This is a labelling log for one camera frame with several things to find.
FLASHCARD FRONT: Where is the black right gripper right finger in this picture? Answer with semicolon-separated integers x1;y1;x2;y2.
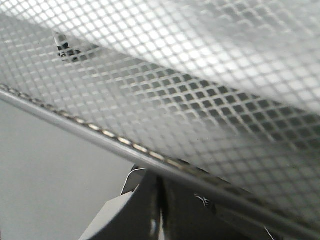
162;179;275;240

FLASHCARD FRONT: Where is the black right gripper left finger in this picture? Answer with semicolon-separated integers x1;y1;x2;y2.
80;165;161;240

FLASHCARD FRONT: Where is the silver mesh tray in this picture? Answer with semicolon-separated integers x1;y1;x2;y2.
0;0;320;240

